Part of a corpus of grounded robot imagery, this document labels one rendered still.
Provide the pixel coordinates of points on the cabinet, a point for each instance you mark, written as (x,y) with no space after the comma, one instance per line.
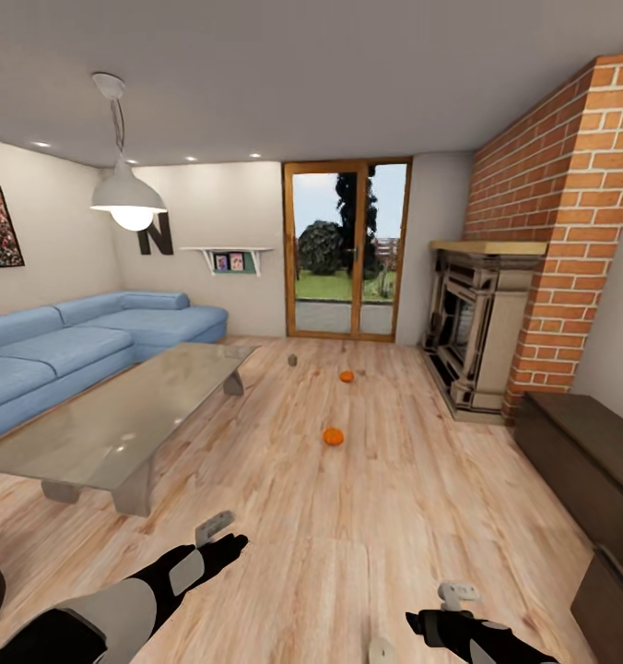
(576,443)

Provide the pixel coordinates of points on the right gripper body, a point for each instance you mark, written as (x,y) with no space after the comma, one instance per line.
(438,628)

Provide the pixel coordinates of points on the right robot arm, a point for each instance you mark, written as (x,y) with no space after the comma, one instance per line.
(476,641)

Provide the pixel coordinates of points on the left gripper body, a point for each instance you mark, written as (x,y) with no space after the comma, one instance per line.
(223,552)

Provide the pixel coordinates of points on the countertop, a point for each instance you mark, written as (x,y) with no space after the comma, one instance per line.
(493,247)

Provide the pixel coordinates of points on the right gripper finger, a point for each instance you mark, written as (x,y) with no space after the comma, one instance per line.
(415,622)

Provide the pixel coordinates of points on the wood fireplace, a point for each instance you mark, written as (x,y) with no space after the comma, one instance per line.
(476,313)

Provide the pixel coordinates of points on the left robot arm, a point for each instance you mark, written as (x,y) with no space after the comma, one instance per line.
(112,625)

